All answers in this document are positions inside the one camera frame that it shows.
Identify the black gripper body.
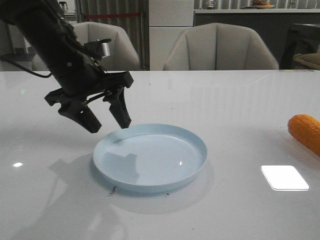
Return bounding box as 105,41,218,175
44,39,134,105

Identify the red barrier belt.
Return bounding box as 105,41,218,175
84,12,143,19

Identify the light blue plate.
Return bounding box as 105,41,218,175
93,123,208,194

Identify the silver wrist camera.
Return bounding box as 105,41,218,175
84,38,112,60

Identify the grey right armchair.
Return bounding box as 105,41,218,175
163,23,279,71

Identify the grey armchair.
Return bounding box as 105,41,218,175
31,21,141,72
163,23,279,71

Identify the white drawer cabinet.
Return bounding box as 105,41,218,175
148,0,194,71

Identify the fruit bowl on counter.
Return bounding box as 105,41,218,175
251,0,274,9

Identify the grey left armchair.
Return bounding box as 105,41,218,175
31,21,141,72

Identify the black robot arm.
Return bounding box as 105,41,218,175
0,0,134,133

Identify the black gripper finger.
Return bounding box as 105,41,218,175
58,99,102,133
102,86,132,129

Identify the orange toy corn cob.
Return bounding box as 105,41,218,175
287,114,320,157

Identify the dark kitchen counter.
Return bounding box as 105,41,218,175
193,8,320,65

